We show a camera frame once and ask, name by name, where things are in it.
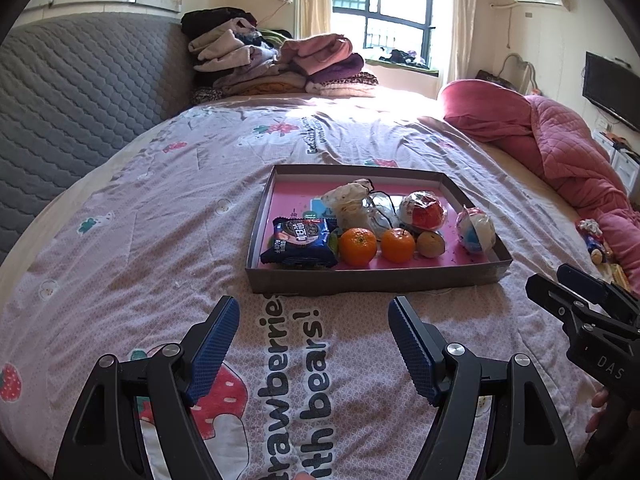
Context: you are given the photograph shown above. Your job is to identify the pink quilted duvet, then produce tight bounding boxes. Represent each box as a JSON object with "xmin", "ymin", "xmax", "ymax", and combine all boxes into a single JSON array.
[{"xmin": 497, "ymin": 92, "xmax": 639, "ymax": 292}]

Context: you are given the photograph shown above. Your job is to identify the clothes on window sill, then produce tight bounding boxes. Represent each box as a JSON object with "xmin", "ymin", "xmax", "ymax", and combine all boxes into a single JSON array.
[{"xmin": 378, "ymin": 49, "xmax": 428, "ymax": 70}]

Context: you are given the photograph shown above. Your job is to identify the black flat television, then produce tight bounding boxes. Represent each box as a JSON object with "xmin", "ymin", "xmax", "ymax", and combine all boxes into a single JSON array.
[{"xmin": 582, "ymin": 52, "xmax": 640, "ymax": 131}]

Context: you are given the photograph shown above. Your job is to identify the cream curtain right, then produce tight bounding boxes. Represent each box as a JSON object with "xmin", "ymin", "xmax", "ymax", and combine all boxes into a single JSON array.
[{"xmin": 446, "ymin": 0, "xmax": 477, "ymax": 82}]

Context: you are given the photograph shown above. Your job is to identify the red white toy egg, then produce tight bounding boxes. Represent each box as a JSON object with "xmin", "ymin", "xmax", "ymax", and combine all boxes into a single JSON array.
[{"xmin": 397, "ymin": 191, "xmax": 447, "ymax": 231}]

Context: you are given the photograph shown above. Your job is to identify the walnut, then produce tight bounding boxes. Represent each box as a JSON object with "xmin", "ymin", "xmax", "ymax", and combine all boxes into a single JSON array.
[{"xmin": 416, "ymin": 231, "xmax": 446, "ymax": 259}]

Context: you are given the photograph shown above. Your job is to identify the pile of folded clothes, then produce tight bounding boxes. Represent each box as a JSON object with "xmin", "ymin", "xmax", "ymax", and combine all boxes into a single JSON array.
[{"xmin": 181, "ymin": 6, "xmax": 378, "ymax": 104}]

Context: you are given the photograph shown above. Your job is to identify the mandarin with stem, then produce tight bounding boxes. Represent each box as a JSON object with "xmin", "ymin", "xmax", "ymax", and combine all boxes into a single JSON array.
[{"xmin": 381, "ymin": 228, "xmax": 416, "ymax": 264}]

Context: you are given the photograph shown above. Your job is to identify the grey quilted headboard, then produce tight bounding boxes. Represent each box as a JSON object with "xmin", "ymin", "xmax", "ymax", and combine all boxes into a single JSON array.
[{"xmin": 1, "ymin": 13, "xmax": 193, "ymax": 256}]

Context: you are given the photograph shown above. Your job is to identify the small colourful doll toy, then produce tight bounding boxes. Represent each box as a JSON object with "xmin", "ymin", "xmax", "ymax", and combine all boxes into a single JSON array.
[{"xmin": 575, "ymin": 218, "xmax": 613, "ymax": 266}]

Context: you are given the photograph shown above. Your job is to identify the white metal chair frame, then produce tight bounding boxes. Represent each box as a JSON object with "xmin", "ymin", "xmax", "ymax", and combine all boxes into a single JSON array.
[{"xmin": 498, "ymin": 53, "xmax": 540, "ymax": 96}]

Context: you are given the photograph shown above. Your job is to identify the right hand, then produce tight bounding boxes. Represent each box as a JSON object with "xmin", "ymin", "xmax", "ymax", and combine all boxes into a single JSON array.
[{"xmin": 586, "ymin": 388, "xmax": 608, "ymax": 434}]

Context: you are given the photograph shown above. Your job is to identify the white drawer cabinet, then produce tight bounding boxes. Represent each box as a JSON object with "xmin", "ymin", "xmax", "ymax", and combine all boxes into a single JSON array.
[{"xmin": 591, "ymin": 130, "xmax": 639, "ymax": 202}]

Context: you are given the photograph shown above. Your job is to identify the pink strawberry bed sheet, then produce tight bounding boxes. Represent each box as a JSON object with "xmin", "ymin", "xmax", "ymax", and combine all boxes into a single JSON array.
[{"xmin": 1, "ymin": 98, "xmax": 594, "ymax": 479}]

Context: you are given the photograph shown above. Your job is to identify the blue cookie packet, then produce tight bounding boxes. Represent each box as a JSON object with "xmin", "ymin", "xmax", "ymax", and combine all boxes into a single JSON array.
[{"xmin": 259, "ymin": 217, "xmax": 338, "ymax": 269}]

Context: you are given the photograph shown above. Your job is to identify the window with dark frame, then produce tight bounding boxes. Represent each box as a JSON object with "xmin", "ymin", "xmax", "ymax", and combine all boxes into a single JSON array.
[{"xmin": 331, "ymin": 0, "xmax": 435, "ymax": 67}]

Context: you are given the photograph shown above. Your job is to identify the larger orange mandarin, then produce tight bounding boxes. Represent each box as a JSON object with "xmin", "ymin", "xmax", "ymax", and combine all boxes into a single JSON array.
[{"xmin": 338, "ymin": 228, "xmax": 378, "ymax": 268}]

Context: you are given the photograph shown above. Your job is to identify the pink pillow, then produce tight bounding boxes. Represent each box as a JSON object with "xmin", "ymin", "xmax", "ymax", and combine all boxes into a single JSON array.
[{"xmin": 439, "ymin": 79, "xmax": 533, "ymax": 142}]

